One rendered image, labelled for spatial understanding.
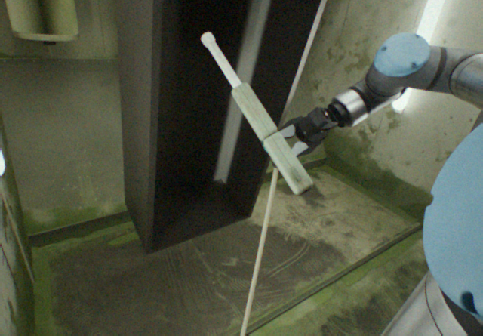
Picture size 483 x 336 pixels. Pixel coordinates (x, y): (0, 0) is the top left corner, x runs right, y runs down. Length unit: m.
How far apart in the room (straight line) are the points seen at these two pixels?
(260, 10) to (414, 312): 1.30
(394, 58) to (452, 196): 0.50
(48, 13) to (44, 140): 0.76
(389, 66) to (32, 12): 1.77
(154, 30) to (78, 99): 1.53
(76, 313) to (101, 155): 0.99
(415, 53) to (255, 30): 0.88
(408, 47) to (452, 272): 0.56
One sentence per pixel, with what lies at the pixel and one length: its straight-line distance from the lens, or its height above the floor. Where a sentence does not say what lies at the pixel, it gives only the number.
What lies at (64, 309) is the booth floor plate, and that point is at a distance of 1.92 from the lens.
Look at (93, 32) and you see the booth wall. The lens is 2.39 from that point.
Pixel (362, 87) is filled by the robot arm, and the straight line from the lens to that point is 0.79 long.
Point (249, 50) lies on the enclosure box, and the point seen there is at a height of 1.34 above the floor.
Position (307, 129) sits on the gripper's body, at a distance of 0.74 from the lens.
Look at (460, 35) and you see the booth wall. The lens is 2.63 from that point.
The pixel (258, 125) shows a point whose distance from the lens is 0.69.
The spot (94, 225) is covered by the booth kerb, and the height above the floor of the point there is 0.11.
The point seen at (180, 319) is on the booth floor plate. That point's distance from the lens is 1.75.
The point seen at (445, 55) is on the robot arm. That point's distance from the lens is 0.73.
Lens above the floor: 1.50
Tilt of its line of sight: 27 degrees down
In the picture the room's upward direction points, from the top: 6 degrees clockwise
